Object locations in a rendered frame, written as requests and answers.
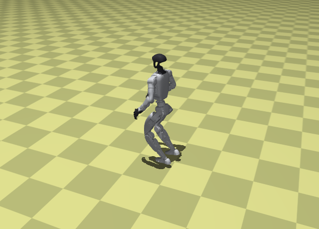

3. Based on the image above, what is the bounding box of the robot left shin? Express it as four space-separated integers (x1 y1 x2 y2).
145 134 167 160

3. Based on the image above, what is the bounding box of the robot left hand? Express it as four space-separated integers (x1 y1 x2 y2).
134 109 142 119

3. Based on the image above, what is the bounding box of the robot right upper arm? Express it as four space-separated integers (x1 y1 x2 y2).
166 69 176 89

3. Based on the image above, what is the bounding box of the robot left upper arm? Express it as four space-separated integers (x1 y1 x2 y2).
147 76 157 103

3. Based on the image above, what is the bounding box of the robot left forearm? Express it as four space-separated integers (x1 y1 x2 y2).
138 97 150 112

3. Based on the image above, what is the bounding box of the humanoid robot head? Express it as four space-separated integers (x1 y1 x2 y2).
152 54 167 75

